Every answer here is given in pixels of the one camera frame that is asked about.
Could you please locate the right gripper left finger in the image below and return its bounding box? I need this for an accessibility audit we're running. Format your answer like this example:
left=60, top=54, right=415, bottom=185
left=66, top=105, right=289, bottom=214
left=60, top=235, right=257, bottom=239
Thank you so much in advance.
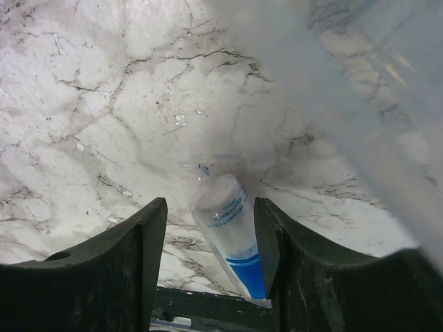
left=1, top=198, right=168, bottom=331

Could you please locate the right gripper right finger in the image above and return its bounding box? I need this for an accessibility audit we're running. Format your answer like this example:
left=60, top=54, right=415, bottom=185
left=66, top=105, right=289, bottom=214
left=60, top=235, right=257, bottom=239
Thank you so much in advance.
left=254, top=198, right=442, bottom=331

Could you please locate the white blue tube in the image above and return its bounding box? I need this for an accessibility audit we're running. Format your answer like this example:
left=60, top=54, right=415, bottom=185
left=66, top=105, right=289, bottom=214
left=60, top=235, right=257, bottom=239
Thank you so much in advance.
left=180, top=154, right=271, bottom=308

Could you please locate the clear first aid box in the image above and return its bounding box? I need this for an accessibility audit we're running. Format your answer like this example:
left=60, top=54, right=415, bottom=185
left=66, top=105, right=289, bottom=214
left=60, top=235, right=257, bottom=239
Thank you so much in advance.
left=211, top=1, right=442, bottom=267

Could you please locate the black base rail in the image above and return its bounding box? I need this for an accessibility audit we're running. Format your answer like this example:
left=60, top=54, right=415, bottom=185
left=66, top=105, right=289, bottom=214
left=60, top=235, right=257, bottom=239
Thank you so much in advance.
left=152, top=286, right=275, bottom=331

